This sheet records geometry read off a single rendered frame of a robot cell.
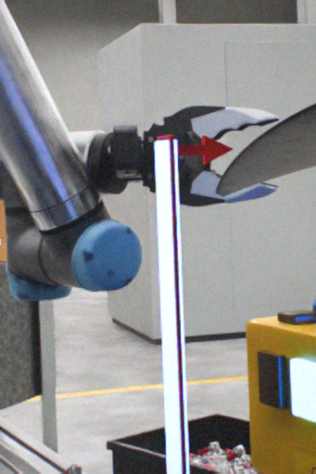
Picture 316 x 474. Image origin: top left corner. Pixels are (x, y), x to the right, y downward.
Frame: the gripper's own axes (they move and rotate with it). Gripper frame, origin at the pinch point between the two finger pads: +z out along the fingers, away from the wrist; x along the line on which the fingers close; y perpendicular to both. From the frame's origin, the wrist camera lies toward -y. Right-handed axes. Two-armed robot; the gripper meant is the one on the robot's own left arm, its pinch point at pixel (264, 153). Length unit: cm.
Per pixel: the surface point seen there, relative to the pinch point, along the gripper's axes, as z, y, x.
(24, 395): -125, 139, 47
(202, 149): 2.6, -21.2, 2.2
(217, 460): -7.7, 5.9, 32.9
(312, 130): 10.1, -15.3, 0.3
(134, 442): -15.4, 1.1, 31.0
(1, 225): -481, 617, -29
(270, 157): 4.7, -11.1, 1.9
